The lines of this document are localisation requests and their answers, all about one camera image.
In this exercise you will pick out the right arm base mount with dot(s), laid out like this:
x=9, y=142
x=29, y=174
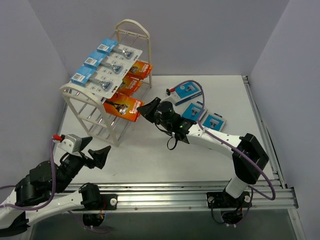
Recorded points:
x=222, y=200

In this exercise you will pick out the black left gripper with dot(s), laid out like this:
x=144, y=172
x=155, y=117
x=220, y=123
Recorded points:
x=85, y=157

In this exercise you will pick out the orange Gillette Fusion box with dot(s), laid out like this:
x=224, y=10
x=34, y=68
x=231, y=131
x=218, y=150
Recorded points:
x=140, y=70

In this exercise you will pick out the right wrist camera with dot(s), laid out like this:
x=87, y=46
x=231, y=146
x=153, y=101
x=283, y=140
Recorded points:
x=171, y=92

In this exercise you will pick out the blue Gillette razor blister pack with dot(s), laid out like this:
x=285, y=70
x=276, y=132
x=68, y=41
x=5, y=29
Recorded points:
x=112, y=48

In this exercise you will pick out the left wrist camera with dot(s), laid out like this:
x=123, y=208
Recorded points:
x=70, y=143

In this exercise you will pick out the cream metal-rod shelf rack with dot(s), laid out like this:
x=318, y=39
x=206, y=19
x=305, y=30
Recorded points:
x=88, y=108

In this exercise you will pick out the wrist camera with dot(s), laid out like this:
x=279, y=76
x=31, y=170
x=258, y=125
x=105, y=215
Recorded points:
x=70, y=143
x=171, y=92

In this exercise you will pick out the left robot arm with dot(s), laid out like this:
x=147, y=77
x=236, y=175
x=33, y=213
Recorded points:
x=33, y=197

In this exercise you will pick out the aluminium rail frame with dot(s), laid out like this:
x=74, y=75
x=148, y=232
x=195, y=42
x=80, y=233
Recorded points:
x=149, y=171

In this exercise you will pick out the blue harry's box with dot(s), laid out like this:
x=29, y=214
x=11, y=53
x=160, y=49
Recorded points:
x=213, y=121
x=193, y=111
x=186, y=91

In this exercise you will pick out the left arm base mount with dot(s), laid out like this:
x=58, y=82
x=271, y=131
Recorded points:
x=104, y=202

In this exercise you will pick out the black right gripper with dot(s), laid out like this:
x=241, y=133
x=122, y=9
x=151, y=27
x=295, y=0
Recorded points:
x=153, y=113

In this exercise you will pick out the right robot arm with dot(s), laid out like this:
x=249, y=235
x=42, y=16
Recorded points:
x=247, y=154

